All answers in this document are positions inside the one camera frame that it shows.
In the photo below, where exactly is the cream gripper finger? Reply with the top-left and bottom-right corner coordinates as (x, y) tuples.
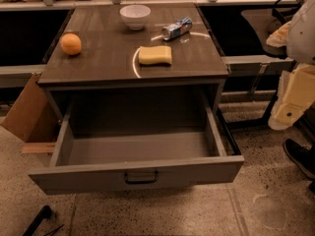
(268, 64), (315, 131)

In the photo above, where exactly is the yellow sponge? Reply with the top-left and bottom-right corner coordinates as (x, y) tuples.
(138, 45), (172, 65)

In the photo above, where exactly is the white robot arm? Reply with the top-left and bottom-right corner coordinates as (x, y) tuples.
(266, 0), (315, 130)

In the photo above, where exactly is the grey drawer cabinet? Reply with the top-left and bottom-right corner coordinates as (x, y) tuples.
(38, 3), (228, 117)

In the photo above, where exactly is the open grey top drawer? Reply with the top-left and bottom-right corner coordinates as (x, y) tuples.
(29, 88), (244, 195)

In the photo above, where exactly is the black shoe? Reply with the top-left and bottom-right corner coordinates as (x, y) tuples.
(283, 139), (315, 179)

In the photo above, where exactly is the white ceramic bowl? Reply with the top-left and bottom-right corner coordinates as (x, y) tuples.
(119, 4), (151, 30)

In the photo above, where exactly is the orange fruit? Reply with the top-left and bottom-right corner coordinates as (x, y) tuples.
(60, 33), (82, 55)

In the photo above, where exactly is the brown cardboard box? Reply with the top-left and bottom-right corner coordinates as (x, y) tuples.
(2, 74), (59, 143)

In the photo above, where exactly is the black tool on floor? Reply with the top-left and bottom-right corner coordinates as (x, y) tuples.
(23, 206), (52, 236)

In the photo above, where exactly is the black bag with straps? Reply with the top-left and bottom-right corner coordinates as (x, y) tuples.
(266, 0), (303, 59)

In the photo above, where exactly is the black drawer handle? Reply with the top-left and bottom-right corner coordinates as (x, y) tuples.
(124, 171), (158, 185)

